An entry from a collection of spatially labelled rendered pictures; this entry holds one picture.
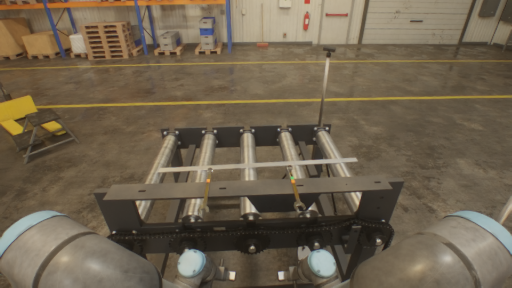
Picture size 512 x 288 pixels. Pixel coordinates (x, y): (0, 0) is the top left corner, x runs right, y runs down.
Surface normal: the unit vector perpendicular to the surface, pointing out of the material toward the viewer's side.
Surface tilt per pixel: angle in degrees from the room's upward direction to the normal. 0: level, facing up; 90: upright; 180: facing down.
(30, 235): 8
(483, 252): 25
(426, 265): 31
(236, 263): 0
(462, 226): 13
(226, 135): 90
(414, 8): 90
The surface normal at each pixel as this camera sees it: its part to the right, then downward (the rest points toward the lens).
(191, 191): 0.00, -0.87
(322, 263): 0.13, -0.68
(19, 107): 0.83, 0.27
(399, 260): -0.61, -0.72
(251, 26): 0.05, 0.48
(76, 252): 0.26, -0.82
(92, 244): 0.39, -0.89
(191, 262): -0.14, -0.68
